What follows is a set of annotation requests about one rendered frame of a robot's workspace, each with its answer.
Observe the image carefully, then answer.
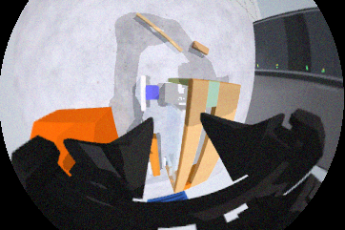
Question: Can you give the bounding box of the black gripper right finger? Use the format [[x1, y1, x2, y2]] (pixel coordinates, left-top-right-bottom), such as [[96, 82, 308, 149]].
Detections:
[[200, 113, 285, 181]]

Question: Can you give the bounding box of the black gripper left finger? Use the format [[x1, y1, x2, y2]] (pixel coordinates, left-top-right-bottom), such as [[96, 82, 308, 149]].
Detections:
[[62, 118, 153, 199]]

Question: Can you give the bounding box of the small blue block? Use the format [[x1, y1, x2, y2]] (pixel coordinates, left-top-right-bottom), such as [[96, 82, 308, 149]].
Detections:
[[146, 86, 158, 99]]

